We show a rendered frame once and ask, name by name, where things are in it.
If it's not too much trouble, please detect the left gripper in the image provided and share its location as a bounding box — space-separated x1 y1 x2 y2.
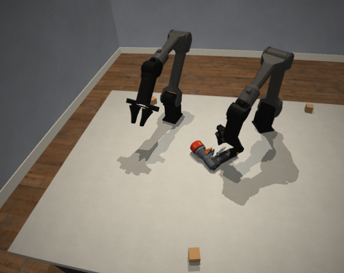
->
215 125 244 158

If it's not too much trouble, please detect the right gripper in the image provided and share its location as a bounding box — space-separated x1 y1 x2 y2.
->
126 90 160 126

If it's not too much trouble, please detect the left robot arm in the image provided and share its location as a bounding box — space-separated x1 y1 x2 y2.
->
225 46 294 135

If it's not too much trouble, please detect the small tan cube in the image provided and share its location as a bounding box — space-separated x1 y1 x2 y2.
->
150 96 157 105
188 247 201 263
305 104 314 113

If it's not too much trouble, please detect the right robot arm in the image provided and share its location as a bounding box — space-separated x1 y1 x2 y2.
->
139 30 192 124

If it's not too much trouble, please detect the grey hose nozzle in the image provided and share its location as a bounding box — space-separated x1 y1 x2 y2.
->
190 140 239 171

